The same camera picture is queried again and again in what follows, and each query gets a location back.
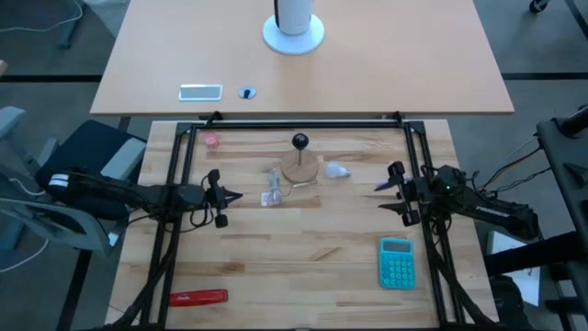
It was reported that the red handheld tool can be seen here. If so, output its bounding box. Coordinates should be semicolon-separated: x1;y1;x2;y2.
168;288;230;308

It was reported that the black equipment stand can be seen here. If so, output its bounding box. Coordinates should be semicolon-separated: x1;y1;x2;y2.
481;105;588;331

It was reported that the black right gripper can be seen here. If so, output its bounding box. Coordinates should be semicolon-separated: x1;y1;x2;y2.
378;160;435;227

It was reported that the wooden base lamp stand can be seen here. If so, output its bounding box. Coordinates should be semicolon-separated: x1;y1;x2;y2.
279;132;320;185

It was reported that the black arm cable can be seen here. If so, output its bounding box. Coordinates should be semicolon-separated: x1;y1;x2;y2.
189;201;218;230

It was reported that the clear plastic bag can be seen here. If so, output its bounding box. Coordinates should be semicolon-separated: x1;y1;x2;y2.
259;167;319;208

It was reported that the black bag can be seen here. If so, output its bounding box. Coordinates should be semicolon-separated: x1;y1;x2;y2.
489;274;535;331

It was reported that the black metal table frame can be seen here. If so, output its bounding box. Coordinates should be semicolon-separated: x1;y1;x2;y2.
105;111;500;331

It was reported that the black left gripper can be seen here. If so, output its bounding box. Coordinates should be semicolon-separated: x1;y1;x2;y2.
178;168;244;230

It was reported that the white LED lightbulb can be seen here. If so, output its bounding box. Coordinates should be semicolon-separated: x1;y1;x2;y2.
324;161;353;180

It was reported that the grey black office chair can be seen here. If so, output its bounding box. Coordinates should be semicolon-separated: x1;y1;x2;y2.
0;106;148;257

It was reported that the white floor cable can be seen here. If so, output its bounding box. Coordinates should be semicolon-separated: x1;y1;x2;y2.
0;237;51;275

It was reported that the silver smartphone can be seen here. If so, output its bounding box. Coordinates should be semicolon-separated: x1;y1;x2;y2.
177;84;224;102

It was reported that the purple pen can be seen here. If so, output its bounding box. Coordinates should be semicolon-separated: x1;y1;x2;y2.
373;175;413;192

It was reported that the white paper sheet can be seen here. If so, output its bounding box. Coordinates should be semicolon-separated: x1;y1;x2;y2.
485;229;542;307

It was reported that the teal calculator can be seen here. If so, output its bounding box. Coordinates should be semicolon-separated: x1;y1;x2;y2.
378;237;417;291

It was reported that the beige desk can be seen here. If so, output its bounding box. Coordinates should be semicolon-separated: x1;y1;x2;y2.
89;0;515;116

